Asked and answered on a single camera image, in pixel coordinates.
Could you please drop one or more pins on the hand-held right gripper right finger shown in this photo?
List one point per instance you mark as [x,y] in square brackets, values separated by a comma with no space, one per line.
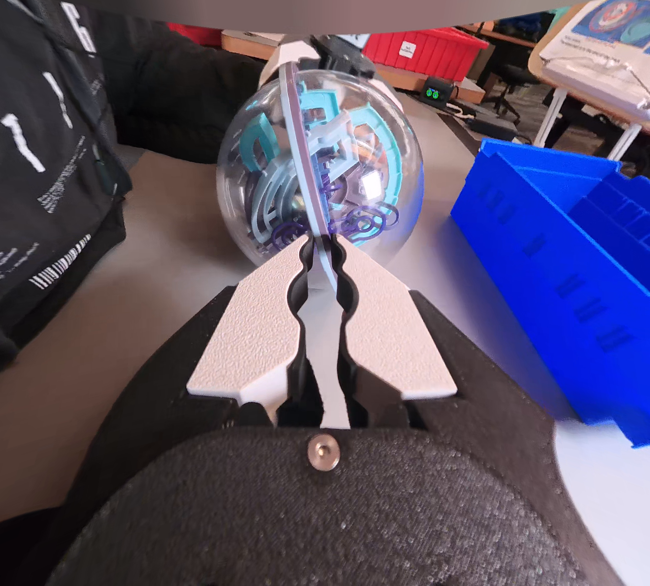
[396,337]

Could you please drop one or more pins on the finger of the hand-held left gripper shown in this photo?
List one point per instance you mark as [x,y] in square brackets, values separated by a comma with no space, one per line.
[282,58]

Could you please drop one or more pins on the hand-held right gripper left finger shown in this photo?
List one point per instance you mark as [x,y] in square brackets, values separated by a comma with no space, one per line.
[249,337]

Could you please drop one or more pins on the clear maze ball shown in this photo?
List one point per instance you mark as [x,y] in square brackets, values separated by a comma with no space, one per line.
[315,169]

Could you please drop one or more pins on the person's left forearm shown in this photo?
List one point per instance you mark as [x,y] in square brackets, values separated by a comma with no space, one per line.
[183,88]

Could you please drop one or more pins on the red plastic bin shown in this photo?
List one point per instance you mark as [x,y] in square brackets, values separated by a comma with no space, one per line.
[427,53]

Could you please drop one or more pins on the small black device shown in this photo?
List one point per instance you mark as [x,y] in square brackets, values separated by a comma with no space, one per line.
[440,90]

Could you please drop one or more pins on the black office chair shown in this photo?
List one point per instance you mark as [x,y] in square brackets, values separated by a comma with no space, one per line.
[508,83]

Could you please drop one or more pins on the blue plastic bin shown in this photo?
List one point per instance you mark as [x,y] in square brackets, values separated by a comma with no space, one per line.
[569,261]

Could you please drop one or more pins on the instruction sheet on stand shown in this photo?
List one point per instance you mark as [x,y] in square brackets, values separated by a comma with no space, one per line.
[538,58]

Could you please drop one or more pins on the person's black printed jacket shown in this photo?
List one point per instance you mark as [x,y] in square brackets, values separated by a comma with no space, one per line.
[51,169]

